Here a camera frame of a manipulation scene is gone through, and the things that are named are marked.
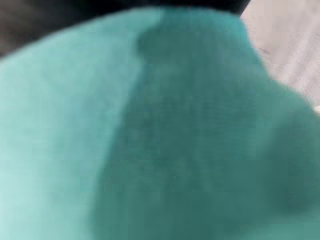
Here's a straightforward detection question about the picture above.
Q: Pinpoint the teal cloth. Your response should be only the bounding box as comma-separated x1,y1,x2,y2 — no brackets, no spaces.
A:
0,6,320,240

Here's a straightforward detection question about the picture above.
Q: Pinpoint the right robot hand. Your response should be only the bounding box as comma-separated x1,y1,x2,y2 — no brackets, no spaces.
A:
0,0,252,61

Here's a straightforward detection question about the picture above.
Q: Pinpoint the white bed sheet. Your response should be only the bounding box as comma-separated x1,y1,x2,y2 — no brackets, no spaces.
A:
239,0,320,113

